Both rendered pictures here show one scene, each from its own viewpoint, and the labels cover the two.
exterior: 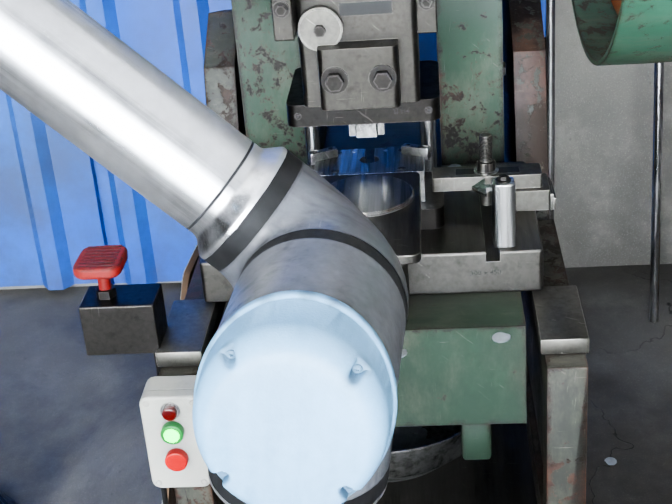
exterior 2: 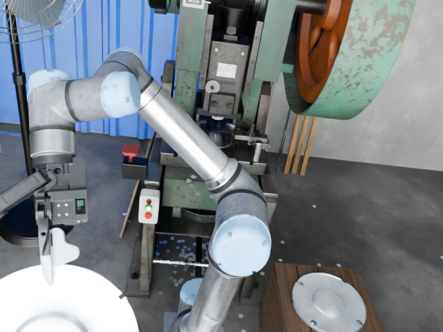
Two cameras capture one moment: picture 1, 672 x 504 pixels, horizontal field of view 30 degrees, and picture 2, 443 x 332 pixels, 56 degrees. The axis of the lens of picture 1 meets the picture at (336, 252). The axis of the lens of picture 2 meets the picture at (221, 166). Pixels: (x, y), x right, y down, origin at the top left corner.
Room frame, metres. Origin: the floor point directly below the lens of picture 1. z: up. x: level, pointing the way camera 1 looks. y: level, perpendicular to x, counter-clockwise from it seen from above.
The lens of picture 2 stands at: (0.02, 0.23, 1.62)
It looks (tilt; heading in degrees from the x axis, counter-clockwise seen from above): 33 degrees down; 348
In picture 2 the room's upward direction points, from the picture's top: 10 degrees clockwise
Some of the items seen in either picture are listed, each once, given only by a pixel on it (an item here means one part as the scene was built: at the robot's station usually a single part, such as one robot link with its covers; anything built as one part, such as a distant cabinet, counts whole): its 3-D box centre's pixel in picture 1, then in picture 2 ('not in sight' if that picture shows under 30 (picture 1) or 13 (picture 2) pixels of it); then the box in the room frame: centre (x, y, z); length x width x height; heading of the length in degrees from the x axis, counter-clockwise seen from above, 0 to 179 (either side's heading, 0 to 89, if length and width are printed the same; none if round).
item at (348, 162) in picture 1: (370, 175); (215, 130); (1.60, -0.06, 0.76); 0.15 x 0.09 x 0.05; 85
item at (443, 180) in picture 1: (492, 169); (252, 134); (1.59, -0.22, 0.76); 0.17 x 0.06 x 0.10; 85
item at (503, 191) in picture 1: (503, 210); (257, 150); (1.46, -0.22, 0.75); 0.03 x 0.03 x 0.10; 85
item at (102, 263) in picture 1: (104, 282); (130, 156); (1.41, 0.29, 0.72); 0.07 x 0.06 x 0.08; 175
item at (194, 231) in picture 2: (388, 438); (203, 207); (1.62, -0.06, 0.31); 0.43 x 0.42 x 0.01; 85
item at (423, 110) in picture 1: (365, 101); (218, 108); (1.61, -0.06, 0.86); 0.20 x 0.16 x 0.05; 85
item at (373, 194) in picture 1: (367, 256); (214, 159); (1.43, -0.04, 0.72); 0.25 x 0.14 x 0.14; 175
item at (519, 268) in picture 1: (373, 227); (212, 145); (1.61, -0.06, 0.68); 0.45 x 0.30 x 0.06; 85
